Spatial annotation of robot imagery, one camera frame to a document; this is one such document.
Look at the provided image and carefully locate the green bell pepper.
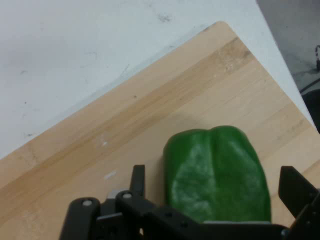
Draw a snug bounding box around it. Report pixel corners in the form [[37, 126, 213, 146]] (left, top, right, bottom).
[[163, 125, 272, 224]]

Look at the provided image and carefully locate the wooden cutting board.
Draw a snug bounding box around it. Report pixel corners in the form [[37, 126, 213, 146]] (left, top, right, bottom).
[[0, 21, 320, 240]]

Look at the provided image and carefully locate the black round floor object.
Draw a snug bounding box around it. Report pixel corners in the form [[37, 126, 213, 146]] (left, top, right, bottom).
[[299, 77, 320, 135]]

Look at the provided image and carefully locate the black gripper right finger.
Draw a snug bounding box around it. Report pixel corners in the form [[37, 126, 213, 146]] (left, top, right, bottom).
[[278, 166, 320, 240]]

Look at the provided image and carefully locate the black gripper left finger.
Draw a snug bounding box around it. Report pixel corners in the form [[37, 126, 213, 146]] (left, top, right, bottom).
[[59, 164, 201, 240]]

